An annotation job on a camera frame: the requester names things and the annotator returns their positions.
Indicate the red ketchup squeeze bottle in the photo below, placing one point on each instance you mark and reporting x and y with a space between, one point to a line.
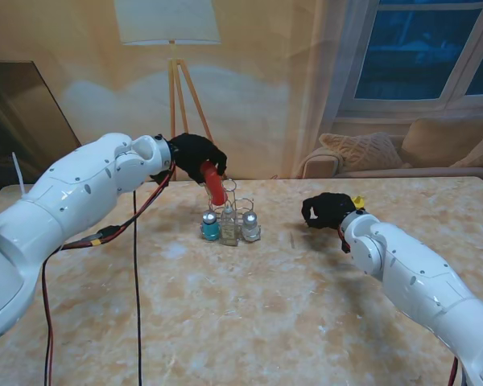
215 185

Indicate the teal shaker with silver cap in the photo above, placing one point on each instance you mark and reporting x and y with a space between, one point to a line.
210 227

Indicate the tripod floor lamp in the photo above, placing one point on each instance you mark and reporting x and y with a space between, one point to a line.
167 20

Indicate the yellow mustard squeeze bottle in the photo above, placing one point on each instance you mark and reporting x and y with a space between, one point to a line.
358 199

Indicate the dark flat screen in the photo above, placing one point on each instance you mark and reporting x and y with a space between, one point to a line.
20 128

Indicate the plain tan cushion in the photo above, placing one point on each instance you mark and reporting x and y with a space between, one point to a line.
442 140

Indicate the white framed window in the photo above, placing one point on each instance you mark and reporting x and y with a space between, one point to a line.
406 52

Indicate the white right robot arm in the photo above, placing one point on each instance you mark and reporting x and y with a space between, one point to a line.
418 281

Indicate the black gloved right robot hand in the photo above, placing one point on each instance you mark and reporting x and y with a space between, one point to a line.
326 211

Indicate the knitted beige cushion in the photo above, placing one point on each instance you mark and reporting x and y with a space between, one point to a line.
358 150

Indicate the white shaker with silver cap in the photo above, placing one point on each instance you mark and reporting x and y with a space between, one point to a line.
250 229

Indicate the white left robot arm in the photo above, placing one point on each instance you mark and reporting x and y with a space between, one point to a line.
56 217

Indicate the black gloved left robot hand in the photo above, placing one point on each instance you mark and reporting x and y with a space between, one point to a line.
193 154

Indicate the clear olive oil bottle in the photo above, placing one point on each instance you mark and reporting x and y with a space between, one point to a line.
229 229

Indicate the beige sofa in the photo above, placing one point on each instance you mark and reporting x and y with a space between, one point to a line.
322 165

